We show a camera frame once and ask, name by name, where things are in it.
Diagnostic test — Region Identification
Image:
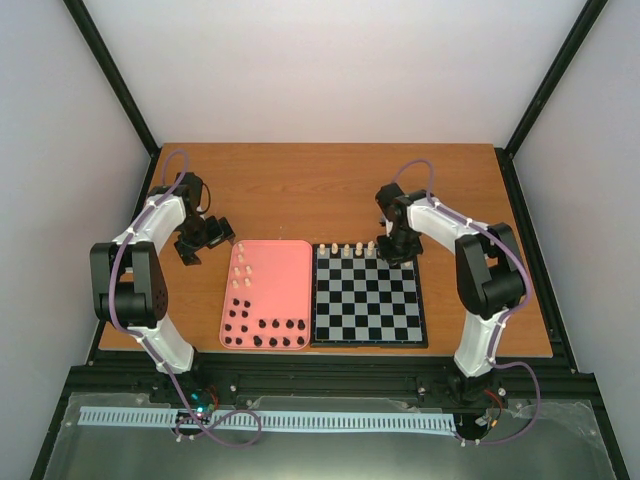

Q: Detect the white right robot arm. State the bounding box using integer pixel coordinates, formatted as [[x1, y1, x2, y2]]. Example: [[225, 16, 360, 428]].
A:
[[375, 183, 531, 405]]

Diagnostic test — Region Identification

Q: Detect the black aluminium frame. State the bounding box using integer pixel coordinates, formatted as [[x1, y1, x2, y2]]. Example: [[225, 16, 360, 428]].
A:
[[31, 1, 629, 479]]

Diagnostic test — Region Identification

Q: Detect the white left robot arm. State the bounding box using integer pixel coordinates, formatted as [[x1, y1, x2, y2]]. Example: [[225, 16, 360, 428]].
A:
[[89, 172, 235, 403]]

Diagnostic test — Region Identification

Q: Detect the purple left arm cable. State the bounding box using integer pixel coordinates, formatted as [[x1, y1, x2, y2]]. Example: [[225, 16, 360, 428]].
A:
[[108, 148, 263, 448]]

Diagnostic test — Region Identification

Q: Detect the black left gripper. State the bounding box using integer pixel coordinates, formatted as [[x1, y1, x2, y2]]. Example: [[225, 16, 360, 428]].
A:
[[175, 215, 235, 266]]

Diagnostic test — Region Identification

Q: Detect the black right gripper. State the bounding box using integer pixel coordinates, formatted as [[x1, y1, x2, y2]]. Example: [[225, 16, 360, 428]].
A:
[[377, 227, 423, 265]]

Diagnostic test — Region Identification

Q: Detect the black grey chessboard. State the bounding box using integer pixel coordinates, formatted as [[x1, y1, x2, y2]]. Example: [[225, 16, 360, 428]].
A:
[[311, 244, 428, 348]]

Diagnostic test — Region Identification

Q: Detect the light blue cable duct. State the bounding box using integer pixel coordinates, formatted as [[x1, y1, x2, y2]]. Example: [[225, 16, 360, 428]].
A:
[[77, 406, 456, 436]]

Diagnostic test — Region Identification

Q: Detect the controller board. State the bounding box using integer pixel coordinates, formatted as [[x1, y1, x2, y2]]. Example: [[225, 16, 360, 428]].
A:
[[474, 389, 505, 433], [190, 385, 219, 418]]

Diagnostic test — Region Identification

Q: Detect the pink plastic tray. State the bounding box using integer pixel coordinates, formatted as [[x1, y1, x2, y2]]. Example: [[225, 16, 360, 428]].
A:
[[219, 240, 313, 352]]

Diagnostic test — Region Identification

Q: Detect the right controller board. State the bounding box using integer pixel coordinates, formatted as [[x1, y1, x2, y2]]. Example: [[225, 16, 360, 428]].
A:
[[474, 389, 505, 433]]

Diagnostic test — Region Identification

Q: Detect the left controller board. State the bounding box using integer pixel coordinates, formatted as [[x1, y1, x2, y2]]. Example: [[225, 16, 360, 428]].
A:
[[190, 385, 219, 418]]

